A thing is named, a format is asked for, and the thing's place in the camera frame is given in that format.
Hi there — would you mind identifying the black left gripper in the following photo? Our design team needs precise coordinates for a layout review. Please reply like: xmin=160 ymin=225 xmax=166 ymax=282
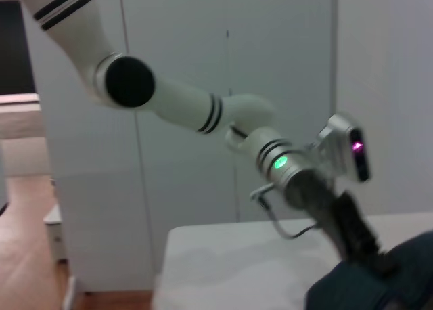
xmin=287 ymin=171 xmax=400 ymax=277

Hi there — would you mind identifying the dark teal insulated lunch bag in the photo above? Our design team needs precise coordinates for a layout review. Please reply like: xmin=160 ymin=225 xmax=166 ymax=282
xmin=305 ymin=230 xmax=433 ymax=310

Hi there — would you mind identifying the tall white cabinet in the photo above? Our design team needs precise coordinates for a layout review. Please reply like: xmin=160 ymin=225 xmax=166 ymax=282
xmin=22 ymin=0 xmax=339 ymax=296

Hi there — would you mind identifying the small white drawer unit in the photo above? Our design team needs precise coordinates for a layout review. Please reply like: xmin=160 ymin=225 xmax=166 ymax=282
xmin=43 ymin=203 xmax=70 ymax=265

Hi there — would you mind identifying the left gripper cable with plug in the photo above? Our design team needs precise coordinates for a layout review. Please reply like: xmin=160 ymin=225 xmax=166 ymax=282
xmin=249 ymin=183 xmax=321 ymax=240

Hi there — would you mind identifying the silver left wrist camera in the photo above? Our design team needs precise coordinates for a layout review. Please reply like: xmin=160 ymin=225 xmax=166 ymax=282
xmin=306 ymin=112 xmax=372 ymax=183

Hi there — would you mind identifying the black wall panel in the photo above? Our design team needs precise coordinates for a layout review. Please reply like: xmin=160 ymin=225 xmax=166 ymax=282
xmin=0 ymin=0 xmax=37 ymax=95

